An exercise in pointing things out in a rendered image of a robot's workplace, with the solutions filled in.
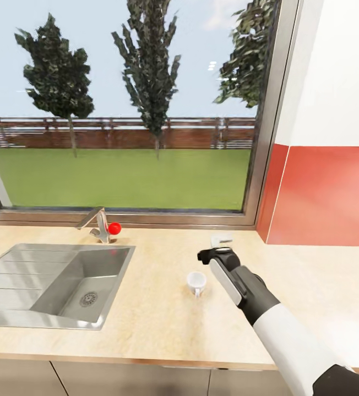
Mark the coffee cup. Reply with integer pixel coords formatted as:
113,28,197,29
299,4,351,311
187,272,206,298

